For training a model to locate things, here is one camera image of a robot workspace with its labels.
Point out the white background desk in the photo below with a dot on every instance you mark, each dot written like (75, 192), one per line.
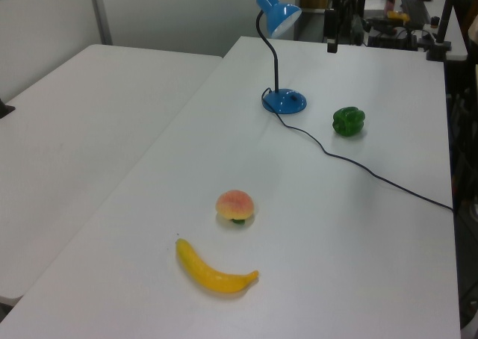
(456, 36)

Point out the black tripod equipment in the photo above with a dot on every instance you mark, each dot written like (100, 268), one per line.
(354, 21)

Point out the toy peach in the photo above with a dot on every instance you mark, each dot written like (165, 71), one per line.
(235, 204)

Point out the black computer keyboard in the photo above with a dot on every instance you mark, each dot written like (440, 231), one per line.
(416, 9)

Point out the white adjacent table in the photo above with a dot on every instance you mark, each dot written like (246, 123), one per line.
(74, 130)

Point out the small yellow device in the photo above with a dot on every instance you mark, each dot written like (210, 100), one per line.
(397, 16)

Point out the yellow toy banana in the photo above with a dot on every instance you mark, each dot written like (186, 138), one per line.
(209, 277)

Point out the black clamped camera pole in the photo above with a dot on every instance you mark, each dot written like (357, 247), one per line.
(447, 14)

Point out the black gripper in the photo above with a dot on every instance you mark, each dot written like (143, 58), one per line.
(331, 23)

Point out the blue desk lamp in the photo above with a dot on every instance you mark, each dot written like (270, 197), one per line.
(284, 102)

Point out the green toy bell pepper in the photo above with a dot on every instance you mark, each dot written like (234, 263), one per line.
(348, 121)

